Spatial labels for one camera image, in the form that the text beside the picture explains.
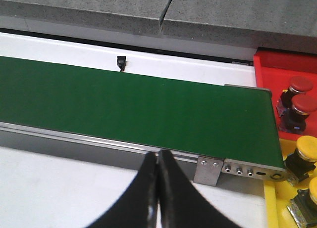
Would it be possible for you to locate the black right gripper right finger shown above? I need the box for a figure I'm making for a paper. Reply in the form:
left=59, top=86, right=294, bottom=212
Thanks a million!
left=157, top=150, right=239, bottom=228

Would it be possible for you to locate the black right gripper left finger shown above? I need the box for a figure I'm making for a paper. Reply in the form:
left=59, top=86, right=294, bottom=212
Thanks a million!
left=88, top=152, right=158, bottom=228

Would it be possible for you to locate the yellow mushroom push button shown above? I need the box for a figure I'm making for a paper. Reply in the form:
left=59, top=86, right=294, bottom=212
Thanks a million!
left=284, top=136, right=317, bottom=185
left=287, top=177, right=317, bottom=228

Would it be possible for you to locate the red mushroom push button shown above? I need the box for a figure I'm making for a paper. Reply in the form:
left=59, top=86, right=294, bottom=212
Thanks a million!
left=279, top=94, right=317, bottom=135
left=276, top=76, right=314, bottom=117

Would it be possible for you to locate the yellow tray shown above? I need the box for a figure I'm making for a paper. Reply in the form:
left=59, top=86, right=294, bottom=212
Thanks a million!
left=264, top=139, right=317, bottom=228

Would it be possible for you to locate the green conveyor belt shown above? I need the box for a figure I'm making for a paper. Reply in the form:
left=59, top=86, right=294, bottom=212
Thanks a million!
left=0, top=57, right=283, bottom=168

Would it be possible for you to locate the orange red object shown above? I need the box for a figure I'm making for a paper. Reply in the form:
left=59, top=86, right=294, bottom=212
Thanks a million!
left=253, top=47, right=317, bottom=141

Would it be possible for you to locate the grey stone slab left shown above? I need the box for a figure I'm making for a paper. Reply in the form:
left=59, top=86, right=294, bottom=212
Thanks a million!
left=0, top=0, right=172, bottom=35

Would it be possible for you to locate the grey stone slab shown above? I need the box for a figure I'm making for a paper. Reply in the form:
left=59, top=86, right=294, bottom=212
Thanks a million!
left=0, top=0, right=172, bottom=35
left=163, top=0, right=317, bottom=54

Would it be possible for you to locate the grey stone slab right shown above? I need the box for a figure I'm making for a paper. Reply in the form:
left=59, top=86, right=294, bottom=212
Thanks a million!
left=163, top=0, right=317, bottom=54

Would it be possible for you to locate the silver mounting bracket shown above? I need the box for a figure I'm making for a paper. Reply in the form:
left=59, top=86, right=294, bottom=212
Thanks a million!
left=193, top=156, right=224, bottom=186

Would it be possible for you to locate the aluminium conveyor side rail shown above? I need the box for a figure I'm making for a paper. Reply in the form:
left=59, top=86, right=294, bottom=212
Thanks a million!
left=0, top=122, right=288, bottom=182

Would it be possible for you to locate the black sensor on frame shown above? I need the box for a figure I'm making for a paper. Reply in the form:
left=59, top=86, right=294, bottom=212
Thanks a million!
left=116, top=56, right=127, bottom=72

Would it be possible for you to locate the white conveyor frame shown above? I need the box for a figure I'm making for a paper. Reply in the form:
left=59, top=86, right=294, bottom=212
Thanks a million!
left=0, top=33, right=256, bottom=87

